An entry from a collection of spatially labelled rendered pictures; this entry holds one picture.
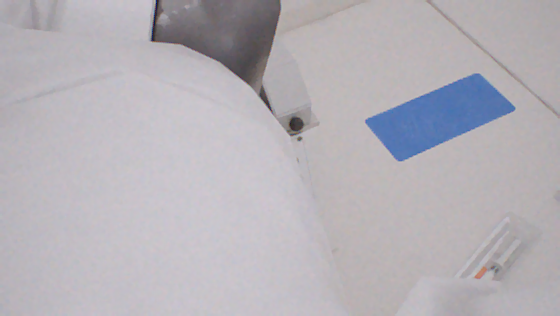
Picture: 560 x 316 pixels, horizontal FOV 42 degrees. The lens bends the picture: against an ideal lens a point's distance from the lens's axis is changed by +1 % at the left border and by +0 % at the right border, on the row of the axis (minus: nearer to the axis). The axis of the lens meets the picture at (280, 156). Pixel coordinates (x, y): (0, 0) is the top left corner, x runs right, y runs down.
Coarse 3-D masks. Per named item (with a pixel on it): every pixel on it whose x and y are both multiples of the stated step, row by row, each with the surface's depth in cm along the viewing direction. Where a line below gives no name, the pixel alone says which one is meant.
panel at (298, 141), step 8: (296, 136) 89; (296, 144) 89; (304, 144) 90; (296, 152) 90; (304, 152) 90; (304, 160) 91; (304, 168) 91; (304, 176) 92; (312, 176) 92; (312, 184) 92; (312, 192) 93
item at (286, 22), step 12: (288, 0) 126; (300, 0) 126; (312, 0) 126; (324, 0) 127; (336, 0) 129; (348, 0) 131; (360, 0) 132; (288, 12) 125; (300, 12) 126; (312, 12) 128; (324, 12) 130; (288, 24) 127; (300, 24) 128
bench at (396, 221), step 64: (384, 0) 133; (448, 0) 133; (512, 0) 133; (320, 64) 122; (384, 64) 122; (448, 64) 122; (512, 64) 122; (320, 128) 113; (512, 128) 113; (384, 192) 105; (448, 192) 105; (512, 192) 105; (384, 256) 98; (448, 256) 98
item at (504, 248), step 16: (512, 224) 99; (528, 224) 99; (496, 240) 97; (512, 240) 97; (528, 240) 97; (480, 256) 95; (496, 256) 95; (512, 256) 95; (464, 272) 94; (480, 272) 94; (496, 272) 94
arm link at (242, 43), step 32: (160, 0) 41; (192, 0) 40; (224, 0) 41; (256, 0) 42; (160, 32) 40; (192, 32) 40; (224, 32) 41; (256, 32) 42; (224, 64) 41; (256, 64) 42
